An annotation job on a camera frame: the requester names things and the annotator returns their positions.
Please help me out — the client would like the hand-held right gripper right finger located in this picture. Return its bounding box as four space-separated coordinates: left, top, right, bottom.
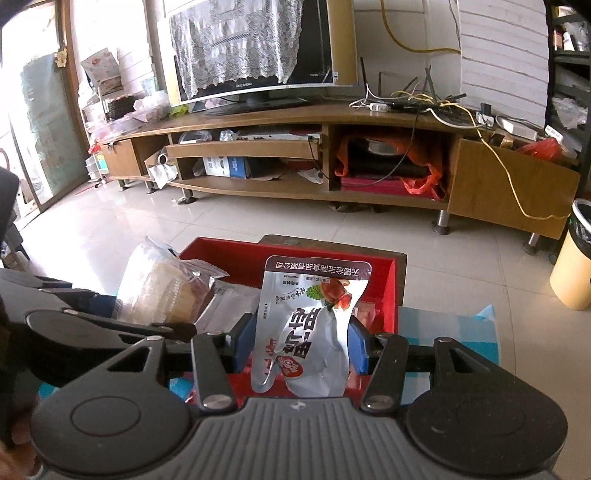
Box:
348 320 513 413

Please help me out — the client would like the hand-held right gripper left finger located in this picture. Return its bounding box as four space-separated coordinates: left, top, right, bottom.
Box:
83 314 256 411

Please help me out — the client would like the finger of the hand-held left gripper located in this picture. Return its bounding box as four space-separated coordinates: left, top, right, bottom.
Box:
90 318 198 345
28 276 120 320

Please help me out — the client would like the small red snack packet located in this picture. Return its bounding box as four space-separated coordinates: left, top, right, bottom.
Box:
353 302 385 334

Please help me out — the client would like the silver green-label snack packet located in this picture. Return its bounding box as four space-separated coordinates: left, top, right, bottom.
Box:
194 281 262 335

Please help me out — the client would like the clear brown cracker packet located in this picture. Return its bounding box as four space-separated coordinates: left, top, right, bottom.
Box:
113 235 230 326

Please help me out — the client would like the silver snack pouch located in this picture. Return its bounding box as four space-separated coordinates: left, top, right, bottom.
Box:
250 255 372 398

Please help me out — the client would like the red cardboard box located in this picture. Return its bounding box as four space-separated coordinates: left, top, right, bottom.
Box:
178 237 399 403

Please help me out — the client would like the person's left hand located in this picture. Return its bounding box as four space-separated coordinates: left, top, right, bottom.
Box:
0 406 38 464

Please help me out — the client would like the blue white checked tablecloth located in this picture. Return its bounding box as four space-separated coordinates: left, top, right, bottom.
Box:
168 304 502 403

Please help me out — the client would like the small open cardboard box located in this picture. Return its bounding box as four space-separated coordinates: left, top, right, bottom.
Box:
144 150 180 190

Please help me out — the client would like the flat red box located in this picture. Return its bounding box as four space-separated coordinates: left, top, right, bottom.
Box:
341 175 439 202

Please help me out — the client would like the orange plastic bag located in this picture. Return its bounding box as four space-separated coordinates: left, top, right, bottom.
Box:
335 136 446 201

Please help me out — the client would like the blue white carton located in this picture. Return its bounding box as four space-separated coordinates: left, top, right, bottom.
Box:
203 156 252 180

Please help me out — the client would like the wooden tv stand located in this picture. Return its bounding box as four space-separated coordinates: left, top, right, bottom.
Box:
99 102 581 241

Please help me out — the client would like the cluttered white storage rack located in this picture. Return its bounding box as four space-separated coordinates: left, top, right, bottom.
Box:
78 46 168 182

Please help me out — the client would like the cream trash bin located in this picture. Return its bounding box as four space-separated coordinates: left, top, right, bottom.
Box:
549 198 591 311

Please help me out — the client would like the black wifi router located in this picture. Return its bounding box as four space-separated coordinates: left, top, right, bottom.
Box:
360 58 467 112

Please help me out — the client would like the red plastic bag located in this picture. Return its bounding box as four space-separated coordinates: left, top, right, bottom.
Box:
515 137 561 162

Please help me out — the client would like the long white power strip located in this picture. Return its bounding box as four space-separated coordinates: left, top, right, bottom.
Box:
496 115 539 141

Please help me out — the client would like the white lace cloth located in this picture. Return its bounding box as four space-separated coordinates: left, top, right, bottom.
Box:
168 0 301 100

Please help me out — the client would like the flat screen television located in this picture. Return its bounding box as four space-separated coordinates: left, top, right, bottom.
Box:
157 0 358 116

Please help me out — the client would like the black metal rack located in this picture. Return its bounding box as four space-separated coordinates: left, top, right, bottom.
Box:
545 0 591 162

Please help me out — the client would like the yellow cable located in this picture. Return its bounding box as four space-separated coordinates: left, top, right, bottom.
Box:
379 0 571 220

